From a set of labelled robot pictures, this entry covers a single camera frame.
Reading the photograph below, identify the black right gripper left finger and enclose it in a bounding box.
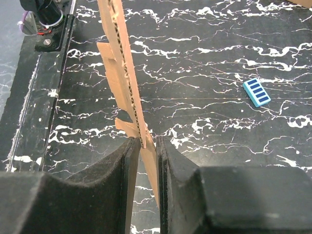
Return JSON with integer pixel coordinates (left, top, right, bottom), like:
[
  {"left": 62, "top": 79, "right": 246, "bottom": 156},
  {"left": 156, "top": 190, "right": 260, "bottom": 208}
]
[{"left": 0, "top": 137, "right": 141, "bottom": 234}]

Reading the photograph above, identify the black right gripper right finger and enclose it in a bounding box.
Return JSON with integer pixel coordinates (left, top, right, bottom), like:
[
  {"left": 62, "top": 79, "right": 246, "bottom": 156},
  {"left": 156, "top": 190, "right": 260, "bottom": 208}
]
[{"left": 156, "top": 137, "right": 312, "bottom": 234}]

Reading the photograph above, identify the cardboard box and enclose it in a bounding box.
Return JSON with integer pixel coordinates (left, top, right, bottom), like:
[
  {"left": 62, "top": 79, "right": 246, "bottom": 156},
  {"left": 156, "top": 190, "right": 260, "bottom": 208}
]
[{"left": 97, "top": 0, "right": 159, "bottom": 203}]

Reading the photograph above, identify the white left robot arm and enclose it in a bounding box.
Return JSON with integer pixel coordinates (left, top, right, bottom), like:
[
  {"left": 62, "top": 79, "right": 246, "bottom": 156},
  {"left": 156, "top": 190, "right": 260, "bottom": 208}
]
[{"left": 20, "top": 0, "right": 73, "bottom": 53}]

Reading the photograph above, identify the blue slotted plastic block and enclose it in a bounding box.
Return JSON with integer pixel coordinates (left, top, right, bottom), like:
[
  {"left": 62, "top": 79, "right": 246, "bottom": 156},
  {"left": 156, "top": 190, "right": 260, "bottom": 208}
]
[{"left": 243, "top": 78, "right": 271, "bottom": 107}]

